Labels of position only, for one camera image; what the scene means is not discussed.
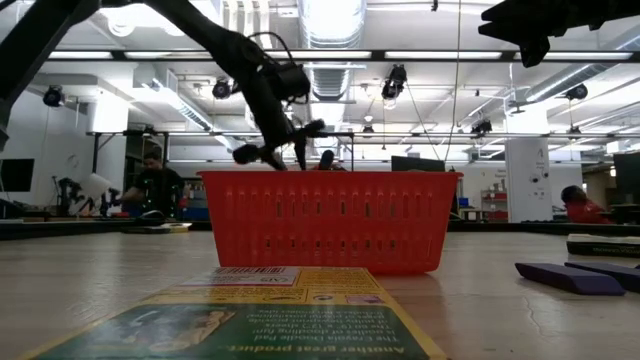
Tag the white lamp shade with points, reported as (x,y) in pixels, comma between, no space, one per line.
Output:
(96,187)

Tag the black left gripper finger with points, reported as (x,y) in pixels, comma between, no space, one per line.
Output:
(300,152)
(275,159)

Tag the yellow green crayon box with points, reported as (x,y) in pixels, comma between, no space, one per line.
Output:
(605,247)
(250,325)

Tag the red plastic basket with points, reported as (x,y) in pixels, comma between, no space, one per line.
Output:
(330,225)

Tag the person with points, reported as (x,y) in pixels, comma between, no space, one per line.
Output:
(327,160)
(157,187)
(585,210)

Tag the black background station frame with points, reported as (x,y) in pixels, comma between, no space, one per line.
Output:
(95,150)

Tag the black wall monitor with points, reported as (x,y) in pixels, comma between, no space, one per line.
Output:
(17,175)

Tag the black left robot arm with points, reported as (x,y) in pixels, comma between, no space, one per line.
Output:
(225,45)

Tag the purple eraser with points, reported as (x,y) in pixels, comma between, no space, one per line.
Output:
(570,280)
(620,272)

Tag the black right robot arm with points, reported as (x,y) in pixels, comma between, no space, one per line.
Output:
(615,10)

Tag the white pillar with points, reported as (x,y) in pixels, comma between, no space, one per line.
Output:
(527,180)

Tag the red storage shelf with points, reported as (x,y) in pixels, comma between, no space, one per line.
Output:
(495,215)

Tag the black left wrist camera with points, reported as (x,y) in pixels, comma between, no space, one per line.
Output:
(292,82)

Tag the black ceiling spotlight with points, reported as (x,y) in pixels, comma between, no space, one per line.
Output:
(395,82)
(53,96)
(481,127)
(221,90)
(577,92)

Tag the silver ventilation duct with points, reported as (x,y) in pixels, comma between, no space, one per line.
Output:
(330,25)

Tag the black desk monitor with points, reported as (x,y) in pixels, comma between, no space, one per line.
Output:
(417,164)

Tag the black tall monitor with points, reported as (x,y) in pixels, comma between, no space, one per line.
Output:
(627,175)

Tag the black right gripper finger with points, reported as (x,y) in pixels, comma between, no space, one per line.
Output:
(505,31)
(510,12)

